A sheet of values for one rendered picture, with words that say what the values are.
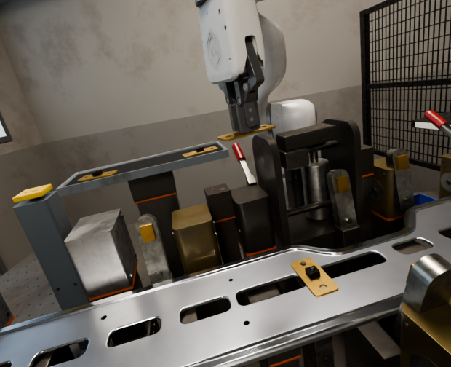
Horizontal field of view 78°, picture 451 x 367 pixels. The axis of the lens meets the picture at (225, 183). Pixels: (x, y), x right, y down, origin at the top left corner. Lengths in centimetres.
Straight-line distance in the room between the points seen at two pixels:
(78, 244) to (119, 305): 12
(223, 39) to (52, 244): 58
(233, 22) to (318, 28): 237
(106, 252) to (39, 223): 26
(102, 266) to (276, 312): 30
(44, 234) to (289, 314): 56
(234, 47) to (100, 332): 43
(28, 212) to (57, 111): 273
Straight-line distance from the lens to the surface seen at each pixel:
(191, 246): 52
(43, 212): 73
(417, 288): 35
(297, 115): 90
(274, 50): 85
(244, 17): 38
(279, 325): 41
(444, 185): 84
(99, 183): 64
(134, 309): 50
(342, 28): 276
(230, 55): 37
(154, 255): 53
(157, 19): 289
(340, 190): 59
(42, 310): 122
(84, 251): 53
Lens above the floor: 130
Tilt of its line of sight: 19 degrees down
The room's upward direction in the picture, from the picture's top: 11 degrees counter-clockwise
